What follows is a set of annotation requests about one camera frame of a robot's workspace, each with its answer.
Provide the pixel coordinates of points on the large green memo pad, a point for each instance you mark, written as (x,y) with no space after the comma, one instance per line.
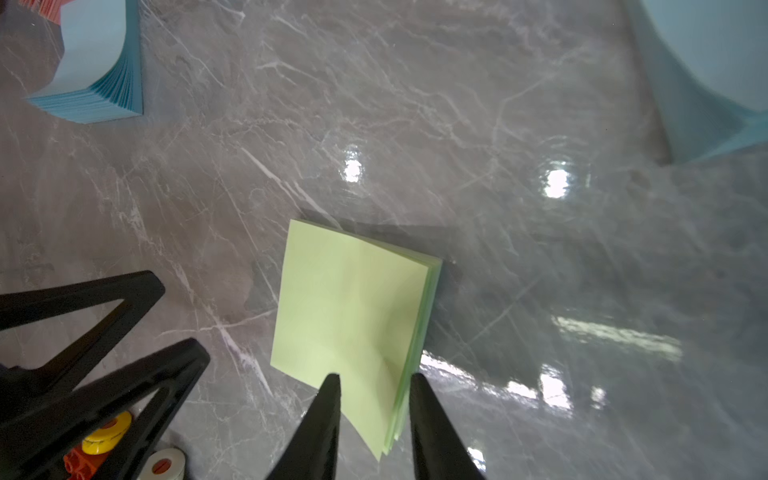
(358,308)

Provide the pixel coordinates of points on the blue curved memo pad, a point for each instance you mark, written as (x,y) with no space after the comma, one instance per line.
(706,62)

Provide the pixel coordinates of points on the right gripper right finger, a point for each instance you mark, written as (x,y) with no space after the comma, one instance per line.
(438,452)

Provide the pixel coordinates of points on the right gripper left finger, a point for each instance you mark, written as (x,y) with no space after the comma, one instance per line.
(312,452)

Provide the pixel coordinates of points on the red toy brick car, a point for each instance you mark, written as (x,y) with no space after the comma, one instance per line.
(84,460)

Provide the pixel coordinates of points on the pink memo pad left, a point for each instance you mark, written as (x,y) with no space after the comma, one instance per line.
(48,9)

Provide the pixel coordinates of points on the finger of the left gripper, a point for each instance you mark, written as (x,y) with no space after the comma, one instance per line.
(58,335)
(34,438)

